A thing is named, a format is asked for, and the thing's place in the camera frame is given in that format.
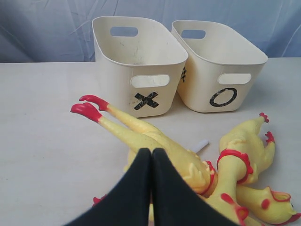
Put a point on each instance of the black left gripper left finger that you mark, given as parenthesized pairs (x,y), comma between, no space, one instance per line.
(127,204)

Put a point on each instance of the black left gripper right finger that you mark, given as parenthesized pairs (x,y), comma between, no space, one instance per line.
(175,203)

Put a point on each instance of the rubber chicken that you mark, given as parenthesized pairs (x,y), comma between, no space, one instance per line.
(243,156)
(264,206)

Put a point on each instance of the cream bin marked O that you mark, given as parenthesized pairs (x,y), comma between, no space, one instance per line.
(221,68)

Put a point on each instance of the cream bin marked X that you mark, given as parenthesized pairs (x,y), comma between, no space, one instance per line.
(139,64)

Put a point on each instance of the blue grey backdrop curtain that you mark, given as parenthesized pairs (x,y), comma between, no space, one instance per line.
(34,31)

